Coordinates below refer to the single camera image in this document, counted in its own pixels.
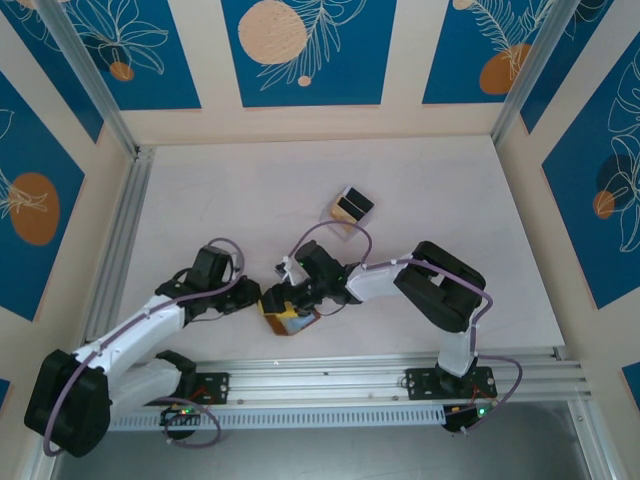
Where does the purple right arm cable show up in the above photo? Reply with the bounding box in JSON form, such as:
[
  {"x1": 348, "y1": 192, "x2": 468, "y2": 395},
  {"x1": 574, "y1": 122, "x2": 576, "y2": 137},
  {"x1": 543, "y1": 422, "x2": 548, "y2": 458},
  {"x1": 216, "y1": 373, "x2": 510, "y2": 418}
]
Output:
[{"x1": 291, "y1": 221, "x2": 525, "y2": 435}]

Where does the left controller board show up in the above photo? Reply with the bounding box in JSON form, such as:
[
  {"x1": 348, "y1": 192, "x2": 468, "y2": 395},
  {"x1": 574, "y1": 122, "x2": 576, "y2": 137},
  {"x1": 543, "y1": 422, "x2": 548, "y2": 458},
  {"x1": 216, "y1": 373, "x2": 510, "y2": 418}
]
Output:
[{"x1": 158, "y1": 405, "x2": 204, "y2": 429}]

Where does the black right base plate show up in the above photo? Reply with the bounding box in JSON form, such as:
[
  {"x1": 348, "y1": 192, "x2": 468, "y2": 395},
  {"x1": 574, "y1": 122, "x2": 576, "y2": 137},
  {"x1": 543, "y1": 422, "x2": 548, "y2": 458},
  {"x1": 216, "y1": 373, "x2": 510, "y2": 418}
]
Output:
[{"x1": 404, "y1": 366, "x2": 498, "y2": 402}]

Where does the brown leather card holder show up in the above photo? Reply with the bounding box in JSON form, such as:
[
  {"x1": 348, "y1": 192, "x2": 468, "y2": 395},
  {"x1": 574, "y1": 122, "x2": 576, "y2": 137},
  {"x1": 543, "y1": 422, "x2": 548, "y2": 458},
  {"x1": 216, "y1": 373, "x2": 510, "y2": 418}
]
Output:
[{"x1": 257, "y1": 297, "x2": 321, "y2": 337}]

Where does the right controller board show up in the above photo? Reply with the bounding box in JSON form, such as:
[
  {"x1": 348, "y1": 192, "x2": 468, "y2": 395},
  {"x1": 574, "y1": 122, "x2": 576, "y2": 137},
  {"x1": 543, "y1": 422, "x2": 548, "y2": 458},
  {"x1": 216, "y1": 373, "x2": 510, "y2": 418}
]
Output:
[{"x1": 443, "y1": 403, "x2": 496, "y2": 435}]

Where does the aluminium frame beam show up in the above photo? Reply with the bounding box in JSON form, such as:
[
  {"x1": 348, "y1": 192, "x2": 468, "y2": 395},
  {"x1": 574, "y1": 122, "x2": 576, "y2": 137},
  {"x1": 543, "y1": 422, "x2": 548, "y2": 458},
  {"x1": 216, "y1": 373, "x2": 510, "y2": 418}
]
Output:
[{"x1": 107, "y1": 349, "x2": 591, "y2": 412}]

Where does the aluminium frame post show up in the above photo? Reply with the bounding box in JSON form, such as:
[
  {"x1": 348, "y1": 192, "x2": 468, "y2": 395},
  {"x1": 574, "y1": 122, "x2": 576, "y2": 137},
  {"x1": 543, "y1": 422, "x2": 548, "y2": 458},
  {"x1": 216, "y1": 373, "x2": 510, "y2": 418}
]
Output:
[
  {"x1": 37, "y1": 0, "x2": 140, "y2": 157},
  {"x1": 491, "y1": 0, "x2": 576, "y2": 147}
]

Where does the aluminium side rail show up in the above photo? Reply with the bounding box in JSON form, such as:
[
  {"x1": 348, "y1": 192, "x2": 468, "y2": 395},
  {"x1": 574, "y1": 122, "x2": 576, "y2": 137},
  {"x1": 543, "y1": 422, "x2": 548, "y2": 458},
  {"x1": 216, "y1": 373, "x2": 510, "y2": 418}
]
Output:
[{"x1": 82, "y1": 145, "x2": 155, "y2": 346}]

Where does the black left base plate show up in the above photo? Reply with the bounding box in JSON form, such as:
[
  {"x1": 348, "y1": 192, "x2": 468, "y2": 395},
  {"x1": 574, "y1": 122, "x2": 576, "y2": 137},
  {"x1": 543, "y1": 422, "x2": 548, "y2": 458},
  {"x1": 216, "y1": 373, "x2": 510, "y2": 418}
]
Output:
[{"x1": 192, "y1": 372, "x2": 232, "y2": 406}]

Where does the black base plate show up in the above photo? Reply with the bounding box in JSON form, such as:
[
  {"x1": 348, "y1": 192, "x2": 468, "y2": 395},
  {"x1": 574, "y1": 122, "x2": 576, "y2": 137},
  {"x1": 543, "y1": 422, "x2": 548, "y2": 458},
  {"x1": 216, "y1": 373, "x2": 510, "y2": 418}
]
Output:
[
  {"x1": 404, "y1": 366, "x2": 498, "y2": 402},
  {"x1": 192, "y1": 372, "x2": 232, "y2": 406}
]

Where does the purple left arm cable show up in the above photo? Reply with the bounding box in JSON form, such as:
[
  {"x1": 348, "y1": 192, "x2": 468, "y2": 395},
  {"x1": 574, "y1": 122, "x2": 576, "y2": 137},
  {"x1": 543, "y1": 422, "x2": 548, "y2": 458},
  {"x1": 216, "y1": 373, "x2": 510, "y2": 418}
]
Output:
[{"x1": 43, "y1": 238, "x2": 246, "y2": 457}]

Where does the controller board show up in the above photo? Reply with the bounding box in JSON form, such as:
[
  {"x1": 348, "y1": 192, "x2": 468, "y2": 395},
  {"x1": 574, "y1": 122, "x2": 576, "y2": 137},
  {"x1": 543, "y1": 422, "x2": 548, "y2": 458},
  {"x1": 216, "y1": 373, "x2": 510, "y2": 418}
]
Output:
[
  {"x1": 158, "y1": 405, "x2": 204, "y2": 429},
  {"x1": 443, "y1": 403, "x2": 496, "y2": 435}
]

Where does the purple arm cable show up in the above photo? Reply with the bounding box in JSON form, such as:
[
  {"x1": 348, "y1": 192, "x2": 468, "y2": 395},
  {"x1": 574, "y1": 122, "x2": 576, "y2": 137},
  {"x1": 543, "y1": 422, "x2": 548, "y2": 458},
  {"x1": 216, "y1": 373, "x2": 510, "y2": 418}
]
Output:
[
  {"x1": 291, "y1": 221, "x2": 525, "y2": 435},
  {"x1": 43, "y1": 238, "x2": 246, "y2": 457}
]

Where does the beige credit card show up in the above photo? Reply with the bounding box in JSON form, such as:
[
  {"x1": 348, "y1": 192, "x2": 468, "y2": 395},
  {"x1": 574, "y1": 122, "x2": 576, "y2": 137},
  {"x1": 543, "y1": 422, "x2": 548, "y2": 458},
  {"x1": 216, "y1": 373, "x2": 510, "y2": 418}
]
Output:
[{"x1": 328, "y1": 195, "x2": 357, "y2": 224}]

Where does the white slotted cable duct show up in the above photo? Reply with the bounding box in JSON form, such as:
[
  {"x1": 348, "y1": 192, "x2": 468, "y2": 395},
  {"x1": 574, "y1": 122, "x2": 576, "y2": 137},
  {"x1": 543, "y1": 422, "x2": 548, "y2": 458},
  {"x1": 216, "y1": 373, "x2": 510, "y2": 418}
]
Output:
[{"x1": 107, "y1": 403, "x2": 447, "y2": 432}]

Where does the aluminium frame leg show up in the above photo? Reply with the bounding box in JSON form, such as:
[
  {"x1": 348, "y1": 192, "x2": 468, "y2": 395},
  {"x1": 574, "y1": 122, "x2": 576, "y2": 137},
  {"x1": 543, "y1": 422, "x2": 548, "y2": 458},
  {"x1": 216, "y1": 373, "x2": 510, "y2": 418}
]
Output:
[
  {"x1": 567, "y1": 398, "x2": 614, "y2": 480},
  {"x1": 19, "y1": 444, "x2": 56, "y2": 480}
]

